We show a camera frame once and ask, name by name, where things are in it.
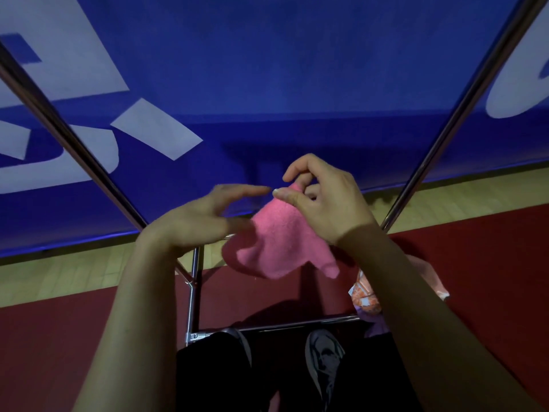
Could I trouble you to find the person's right forearm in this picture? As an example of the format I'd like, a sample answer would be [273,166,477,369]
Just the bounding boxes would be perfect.
[339,227,543,412]

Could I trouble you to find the metal drying rack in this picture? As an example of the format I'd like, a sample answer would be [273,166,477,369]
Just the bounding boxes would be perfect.
[0,0,549,346]

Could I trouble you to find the blue banner with white print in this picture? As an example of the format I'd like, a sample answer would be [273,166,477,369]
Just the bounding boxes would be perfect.
[0,0,549,259]

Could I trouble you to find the person's right hand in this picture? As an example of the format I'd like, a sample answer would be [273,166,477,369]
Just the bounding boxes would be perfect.
[272,153,381,248]

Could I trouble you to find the person's left hand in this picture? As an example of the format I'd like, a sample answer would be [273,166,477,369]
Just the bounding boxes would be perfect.
[139,184,272,257]

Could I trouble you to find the person's left forearm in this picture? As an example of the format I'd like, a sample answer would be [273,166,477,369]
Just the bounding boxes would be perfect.
[73,235,182,412]

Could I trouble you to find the pink towel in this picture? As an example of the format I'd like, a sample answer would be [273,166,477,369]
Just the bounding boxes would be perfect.
[222,182,341,281]

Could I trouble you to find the orange patterned towel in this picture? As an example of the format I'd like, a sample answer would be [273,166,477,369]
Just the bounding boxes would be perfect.
[348,255,451,316]

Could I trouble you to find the purple towel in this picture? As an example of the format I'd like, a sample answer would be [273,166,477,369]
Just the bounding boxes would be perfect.
[356,308,389,339]

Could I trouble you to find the person's black trousers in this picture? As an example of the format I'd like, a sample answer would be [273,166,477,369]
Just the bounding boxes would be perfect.
[176,326,423,412]

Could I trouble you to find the person's left grey shoe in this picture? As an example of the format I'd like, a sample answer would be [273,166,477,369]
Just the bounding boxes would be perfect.
[221,327,253,366]

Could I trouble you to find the person's grey shoe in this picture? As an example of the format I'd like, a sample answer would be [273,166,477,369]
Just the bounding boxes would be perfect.
[221,327,253,366]
[304,329,345,411]

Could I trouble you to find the person's right grey shoe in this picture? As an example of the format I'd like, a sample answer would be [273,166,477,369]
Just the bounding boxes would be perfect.
[304,329,345,411]

